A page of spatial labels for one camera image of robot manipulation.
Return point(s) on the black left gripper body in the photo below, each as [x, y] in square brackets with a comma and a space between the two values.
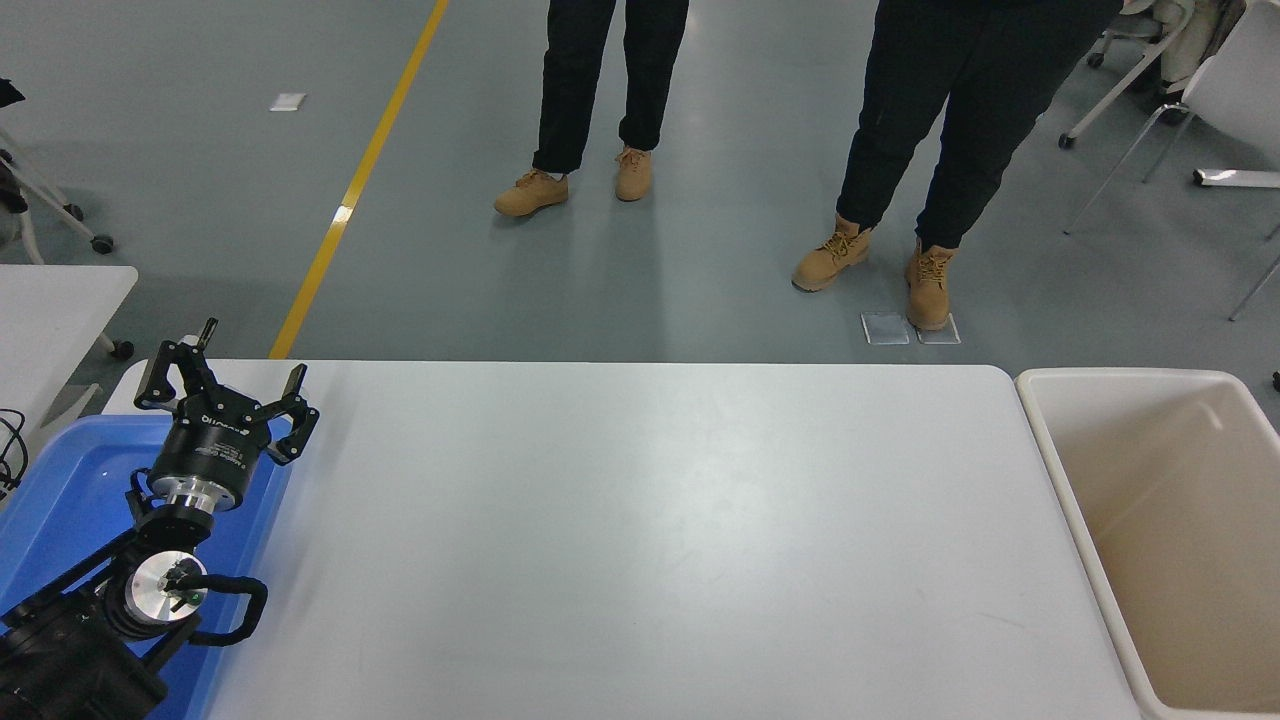
[215, 450]

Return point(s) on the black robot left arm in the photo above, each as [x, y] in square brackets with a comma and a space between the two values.
[60, 650]

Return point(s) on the blue plastic tray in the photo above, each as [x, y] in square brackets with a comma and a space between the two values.
[70, 480]

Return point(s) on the white wheeled stand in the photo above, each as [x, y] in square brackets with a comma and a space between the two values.
[60, 205]

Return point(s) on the white floor tag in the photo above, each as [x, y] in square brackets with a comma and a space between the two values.
[288, 102]

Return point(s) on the person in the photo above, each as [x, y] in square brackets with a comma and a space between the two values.
[575, 80]
[950, 110]

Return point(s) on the clear floor plate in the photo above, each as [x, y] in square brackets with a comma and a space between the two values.
[955, 335]
[884, 330]

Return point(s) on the large pale bin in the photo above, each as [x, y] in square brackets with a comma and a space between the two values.
[1150, 520]

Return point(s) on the white wheeled rack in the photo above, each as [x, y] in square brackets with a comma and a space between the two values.
[1110, 95]

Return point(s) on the white flat bar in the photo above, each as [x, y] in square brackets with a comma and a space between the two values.
[1240, 178]

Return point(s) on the beige hanging garment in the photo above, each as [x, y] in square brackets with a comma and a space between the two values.
[1195, 40]

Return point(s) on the white chair chrome legs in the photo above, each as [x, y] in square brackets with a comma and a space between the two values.
[1240, 90]

